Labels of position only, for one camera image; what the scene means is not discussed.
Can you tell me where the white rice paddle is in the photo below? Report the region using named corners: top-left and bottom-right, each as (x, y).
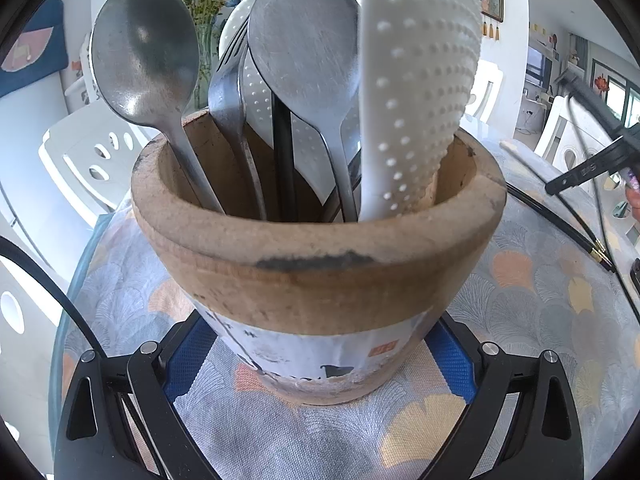
top-left (218, 0), bottom-right (335, 203)
top-left (359, 0), bottom-right (482, 221)

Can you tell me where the steel spoon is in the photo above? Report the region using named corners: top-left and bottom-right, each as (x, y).
top-left (248, 0), bottom-right (359, 222)
top-left (90, 0), bottom-right (224, 212)

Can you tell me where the small framed picture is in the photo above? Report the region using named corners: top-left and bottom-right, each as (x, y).
top-left (480, 0), bottom-right (504, 23)

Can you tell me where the blue fridge cover cloth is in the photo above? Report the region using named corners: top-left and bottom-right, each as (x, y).
top-left (0, 0), bottom-right (68, 98)

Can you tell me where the glass vase with stems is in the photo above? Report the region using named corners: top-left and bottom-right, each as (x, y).
top-left (182, 0), bottom-right (227, 110)

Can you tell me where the patterned grey placemat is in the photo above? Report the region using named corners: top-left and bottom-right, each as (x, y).
top-left (60, 138), bottom-right (640, 480)

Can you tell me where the black smartphone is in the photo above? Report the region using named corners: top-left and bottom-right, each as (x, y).
top-left (629, 258), bottom-right (640, 295)

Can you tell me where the steel fork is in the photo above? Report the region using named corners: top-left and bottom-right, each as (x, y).
top-left (208, 22), bottom-right (268, 220)

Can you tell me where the white chair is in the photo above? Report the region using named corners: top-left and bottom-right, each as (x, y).
top-left (464, 60), bottom-right (503, 124)
top-left (1, 257), bottom-right (63, 338)
top-left (535, 96), bottom-right (639, 247)
top-left (38, 100), bottom-right (157, 226)

